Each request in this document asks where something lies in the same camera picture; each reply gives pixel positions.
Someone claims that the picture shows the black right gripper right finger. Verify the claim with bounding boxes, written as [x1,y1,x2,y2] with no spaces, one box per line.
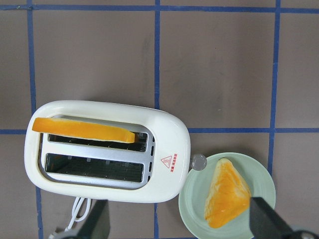
[249,197,319,239]

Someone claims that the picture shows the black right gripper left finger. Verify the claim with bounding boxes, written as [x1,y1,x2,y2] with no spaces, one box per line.
[53,200,110,239]

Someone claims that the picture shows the white two-slot toaster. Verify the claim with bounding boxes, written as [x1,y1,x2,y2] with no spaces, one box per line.
[24,100,208,203]

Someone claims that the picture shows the toast slice in toaster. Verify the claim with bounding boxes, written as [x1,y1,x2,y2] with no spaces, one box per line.
[32,118,136,143]

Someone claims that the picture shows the triangular orange bread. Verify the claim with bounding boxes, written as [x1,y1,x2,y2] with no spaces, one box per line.
[204,158,251,229]

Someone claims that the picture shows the light green plate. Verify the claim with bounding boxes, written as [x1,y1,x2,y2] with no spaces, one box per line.
[178,152,276,239]

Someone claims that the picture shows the white power cable with plug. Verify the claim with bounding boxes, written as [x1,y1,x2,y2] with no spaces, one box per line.
[48,196,92,237]

